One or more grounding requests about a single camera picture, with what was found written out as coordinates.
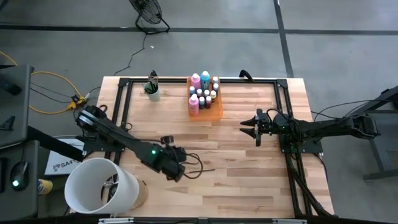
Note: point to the thin dark paintbrush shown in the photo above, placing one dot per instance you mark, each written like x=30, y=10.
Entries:
x=150, y=88

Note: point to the small magenta paint bottle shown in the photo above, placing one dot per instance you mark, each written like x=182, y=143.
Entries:
x=208, y=100

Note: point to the thin paintbrush silver ferrule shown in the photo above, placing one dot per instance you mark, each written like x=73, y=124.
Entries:
x=150, y=85

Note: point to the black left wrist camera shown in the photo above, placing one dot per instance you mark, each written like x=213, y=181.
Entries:
x=167, y=139

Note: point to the small navy paint bottle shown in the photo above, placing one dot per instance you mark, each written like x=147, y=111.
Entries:
x=215, y=87

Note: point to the black side table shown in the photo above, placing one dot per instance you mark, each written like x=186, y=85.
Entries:
x=385, y=140

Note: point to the pale green ribbed cup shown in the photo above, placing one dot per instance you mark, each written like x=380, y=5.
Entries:
x=153, y=95

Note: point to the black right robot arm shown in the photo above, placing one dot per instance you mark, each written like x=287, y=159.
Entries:
x=329, y=127

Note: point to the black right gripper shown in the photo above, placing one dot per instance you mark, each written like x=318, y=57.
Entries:
x=270, y=126

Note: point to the yellow can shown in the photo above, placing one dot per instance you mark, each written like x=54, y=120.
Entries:
x=45, y=186

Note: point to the small blue paint bottle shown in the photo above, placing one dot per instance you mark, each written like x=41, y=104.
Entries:
x=192, y=90

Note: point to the black aluminium table frame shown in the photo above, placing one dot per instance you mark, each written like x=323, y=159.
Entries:
x=174, y=80

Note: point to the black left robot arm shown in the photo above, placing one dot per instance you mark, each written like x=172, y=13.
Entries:
x=118, y=137

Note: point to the silver aluminium bar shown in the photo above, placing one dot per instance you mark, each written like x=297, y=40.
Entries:
x=116, y=220
x=289, y=221

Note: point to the dark paintbrush gold ferrule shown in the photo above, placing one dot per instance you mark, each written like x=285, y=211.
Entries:
x=149, y=90
x=155, y=81
x=154, y=88

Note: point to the black frame clamp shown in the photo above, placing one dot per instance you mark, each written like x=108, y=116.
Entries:
x=152, y=74
x=245, y=74

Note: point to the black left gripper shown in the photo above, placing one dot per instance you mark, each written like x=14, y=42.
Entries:
x=168, y=160

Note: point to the small brown paint bottle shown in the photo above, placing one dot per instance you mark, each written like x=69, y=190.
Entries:
x=199, y=92

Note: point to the black diagonal strut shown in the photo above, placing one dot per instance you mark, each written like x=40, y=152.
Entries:
x=56, y=144

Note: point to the dark grey desk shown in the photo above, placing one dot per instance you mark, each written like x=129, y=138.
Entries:
x=18, y=205

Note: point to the yellow power plug block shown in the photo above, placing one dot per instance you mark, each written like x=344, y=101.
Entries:
x=76, y=102

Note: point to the orange translucent plastic tray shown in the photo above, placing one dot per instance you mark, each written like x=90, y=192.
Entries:
x=214, y=112

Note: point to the large teal paint bottle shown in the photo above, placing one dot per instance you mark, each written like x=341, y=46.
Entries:
x=205, y=77

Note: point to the black computer mouse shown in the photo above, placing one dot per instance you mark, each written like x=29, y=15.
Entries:
x=19, y=175

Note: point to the small grey paint bottle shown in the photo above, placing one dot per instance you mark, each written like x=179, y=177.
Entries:
x=215, y=80

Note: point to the long dark paintbrush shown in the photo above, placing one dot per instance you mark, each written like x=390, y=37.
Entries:
x=153, y=79

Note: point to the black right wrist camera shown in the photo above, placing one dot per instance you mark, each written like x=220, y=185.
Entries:
x=281, y=119

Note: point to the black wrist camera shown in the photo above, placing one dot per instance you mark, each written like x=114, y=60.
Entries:
x=167, y=139
x=281, y=119

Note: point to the black floor fan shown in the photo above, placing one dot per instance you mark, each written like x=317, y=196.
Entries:
x=149, y=12

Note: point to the white printed box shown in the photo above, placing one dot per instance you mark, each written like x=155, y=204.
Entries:
x=62, y=165

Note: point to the small yellow paint bottle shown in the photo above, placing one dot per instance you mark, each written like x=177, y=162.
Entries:
x=213, y=94

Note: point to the large pink paint bottle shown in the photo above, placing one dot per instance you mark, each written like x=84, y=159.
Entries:
x=195, y=81
x=193, y=104

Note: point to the small teal paint bottle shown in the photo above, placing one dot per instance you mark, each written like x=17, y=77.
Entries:
x=202, y=101

